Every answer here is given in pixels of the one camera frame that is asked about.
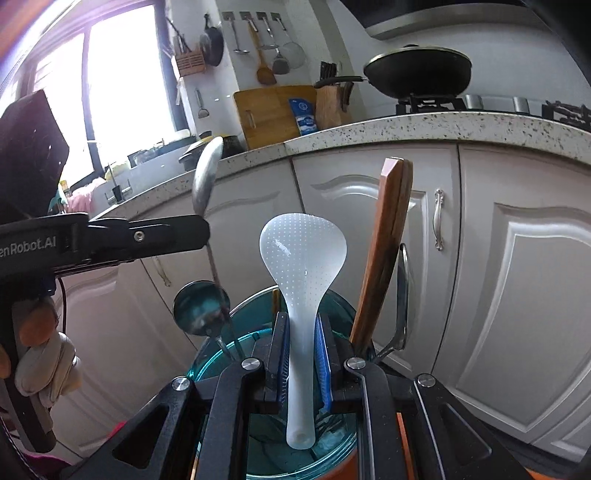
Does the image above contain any round steel soup spoon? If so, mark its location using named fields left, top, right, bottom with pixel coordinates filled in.
left=173, top=281, right=234, bottom=367

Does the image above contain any black cable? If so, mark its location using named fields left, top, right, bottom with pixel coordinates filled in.
left=54, top=276, right=69, bottom=333

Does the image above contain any blue packet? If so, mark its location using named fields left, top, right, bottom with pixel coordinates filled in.
left=288, top=98, right=318, bottom=136

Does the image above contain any black wok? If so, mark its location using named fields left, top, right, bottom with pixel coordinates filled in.
left=314, top=44, right=474, bottom=100

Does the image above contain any wooden knife block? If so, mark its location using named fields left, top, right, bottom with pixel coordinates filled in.
left=316, top=60, right=356, bottom=131

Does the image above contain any pink cloth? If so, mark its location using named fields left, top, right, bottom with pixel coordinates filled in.
left=69, top=181, right=99, bottom=214

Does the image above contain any white plastic rice paddle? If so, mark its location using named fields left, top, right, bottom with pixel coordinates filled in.
left=259, top=213, right=348, bottom=450

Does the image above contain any range hood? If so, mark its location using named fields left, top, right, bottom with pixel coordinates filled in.
left=339, top=0, right=559, bottom=42

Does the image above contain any wooden chopstick basket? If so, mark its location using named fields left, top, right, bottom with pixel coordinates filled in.
left=174, top=23, right=206, bottom=78

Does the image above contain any gas stove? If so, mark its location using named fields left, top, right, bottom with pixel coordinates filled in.
left=394, top=92, right=591, bottom=123

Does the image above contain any kitchen window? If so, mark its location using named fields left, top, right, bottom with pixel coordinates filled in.
left=0, top=0, right=178, bottom=190

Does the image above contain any black pot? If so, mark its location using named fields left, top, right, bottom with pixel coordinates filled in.
left=179, top=135, right=245, bottom=172

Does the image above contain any white utensil holder teal rim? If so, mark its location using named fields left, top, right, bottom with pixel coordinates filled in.
left=188, top=282, right=360, bottom=480

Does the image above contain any speckled stone countertop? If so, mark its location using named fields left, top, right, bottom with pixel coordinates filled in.
left=90, top=111, right=591, bottom=217

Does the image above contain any hanging steel skimmer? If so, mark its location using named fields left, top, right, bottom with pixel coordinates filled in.
left=263, top=21, right=289, bottom=75

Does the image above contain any black hanging frying pan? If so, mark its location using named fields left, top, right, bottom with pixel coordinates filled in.
left=199, top=14, right=225, bottom=68

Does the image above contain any rusty cabinet door handle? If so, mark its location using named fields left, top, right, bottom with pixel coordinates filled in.
left=151, top=255, right=172, bottom=288

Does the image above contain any white cabinet door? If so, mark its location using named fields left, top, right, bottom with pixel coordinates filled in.
left=48, top=258, right=204, bottom=455
left=292, top=142, right=462, bottom=407
left=457, top=144, right=591, bottom=446
left=90, top=178, right=301, bottom=352

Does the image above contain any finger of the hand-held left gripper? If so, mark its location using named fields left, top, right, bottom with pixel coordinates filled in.
left=88, top=215, right=211, bottom=274

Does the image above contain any hanging wooden spatula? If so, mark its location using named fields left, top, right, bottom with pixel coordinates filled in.
left=249, top=21, right=278, bottom=86

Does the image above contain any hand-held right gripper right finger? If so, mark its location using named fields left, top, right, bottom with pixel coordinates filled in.
left=315, top=313, right=546, bottom=480

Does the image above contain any long steel spoon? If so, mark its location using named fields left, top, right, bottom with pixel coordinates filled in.
left=191, top=136, right=247, bottom=363

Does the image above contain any hanging steel ladle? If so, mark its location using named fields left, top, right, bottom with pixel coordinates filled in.
left=231, top=18, right=250, bottom=54

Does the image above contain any wooden cutting board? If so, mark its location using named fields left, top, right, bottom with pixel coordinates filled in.
left=233, top=85, right=319, bottom=151

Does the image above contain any person's left hand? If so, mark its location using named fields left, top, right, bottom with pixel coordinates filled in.
left=11, top=295, right=83, bottom=410

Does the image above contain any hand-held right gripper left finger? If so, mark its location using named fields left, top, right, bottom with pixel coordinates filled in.
left=60, top=311, right=291, bottom=480

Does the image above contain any hanging mesh strainer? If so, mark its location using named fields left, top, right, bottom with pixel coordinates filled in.
left=281, top=21, right=308, bottom=75

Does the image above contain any wooden spatula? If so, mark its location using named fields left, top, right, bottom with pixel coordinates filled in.
left=349, top=158, right=407, bottom=354
left=249, top=21, right=278, bottom=86

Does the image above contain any silver cabinet door handle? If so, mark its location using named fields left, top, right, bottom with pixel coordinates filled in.
left=433, top=189, right=447, bottom=252

